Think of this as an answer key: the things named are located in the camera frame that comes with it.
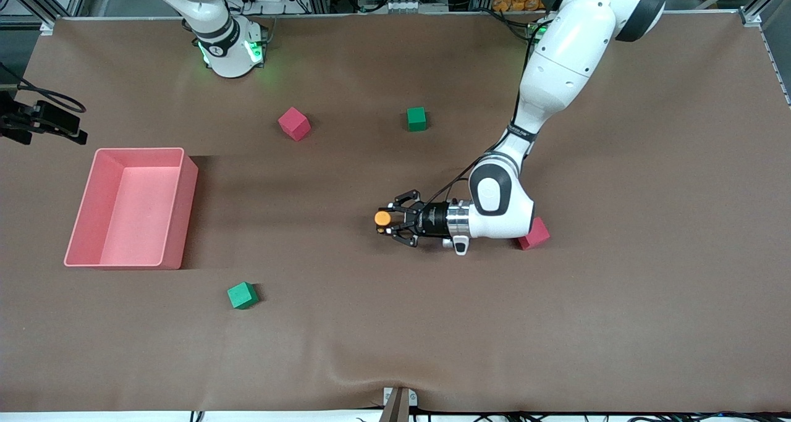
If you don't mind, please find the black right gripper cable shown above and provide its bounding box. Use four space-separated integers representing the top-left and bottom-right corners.
0 64 86 114

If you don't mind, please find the pink foam cube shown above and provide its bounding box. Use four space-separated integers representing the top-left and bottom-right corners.
518 217 551 251
277 107 311 142

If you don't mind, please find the metal table edge bracket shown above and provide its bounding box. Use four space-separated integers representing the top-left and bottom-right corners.
382 386 418 422

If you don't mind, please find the pink plastic bin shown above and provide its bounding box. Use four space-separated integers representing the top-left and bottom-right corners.
64 148 199 270

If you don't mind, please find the brown table cover sheet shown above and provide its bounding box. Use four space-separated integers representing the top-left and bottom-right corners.
0 11 791 413

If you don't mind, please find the white terminal block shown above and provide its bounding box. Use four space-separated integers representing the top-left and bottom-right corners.
386 0 449 14

